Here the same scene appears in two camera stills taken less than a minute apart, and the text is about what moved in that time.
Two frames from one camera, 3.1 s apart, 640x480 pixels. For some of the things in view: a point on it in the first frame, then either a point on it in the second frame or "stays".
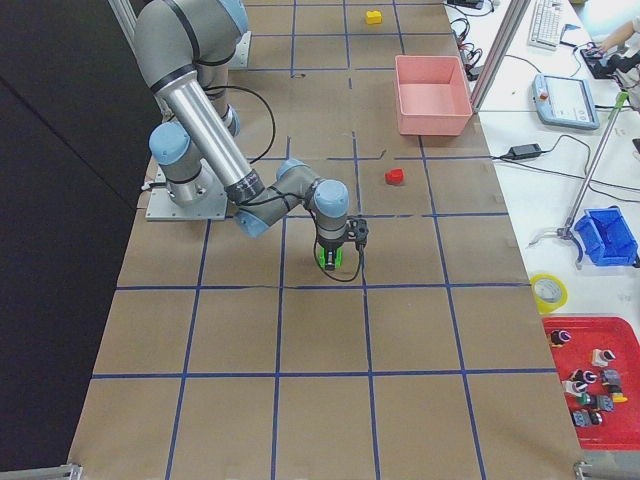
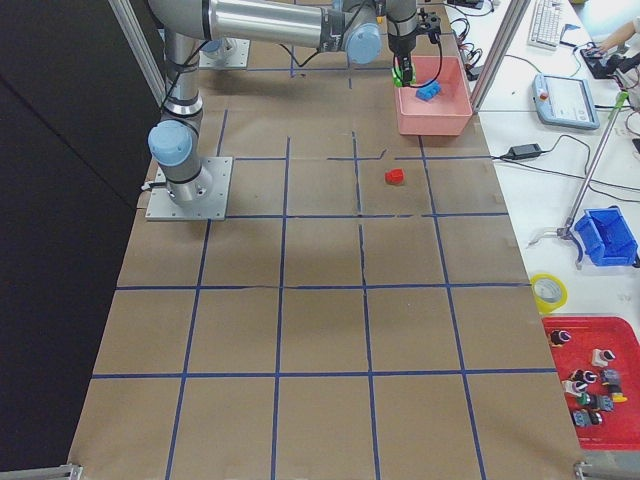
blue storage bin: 606,237 stays
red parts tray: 598,361 stays
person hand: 617,39 stays
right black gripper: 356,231 → 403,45
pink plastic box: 433,95 stays
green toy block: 337,257 → 398,76
